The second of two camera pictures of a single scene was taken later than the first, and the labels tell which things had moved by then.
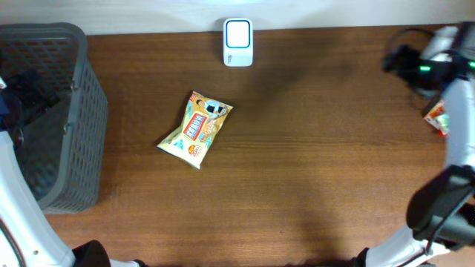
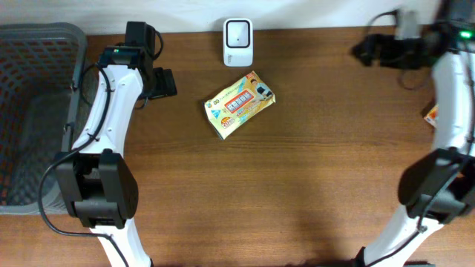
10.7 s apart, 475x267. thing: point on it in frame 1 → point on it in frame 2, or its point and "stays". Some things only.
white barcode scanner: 237,35 stays
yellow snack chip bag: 203,120 → 225,109
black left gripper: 38,97 → 165,83
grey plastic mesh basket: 62,156 stays
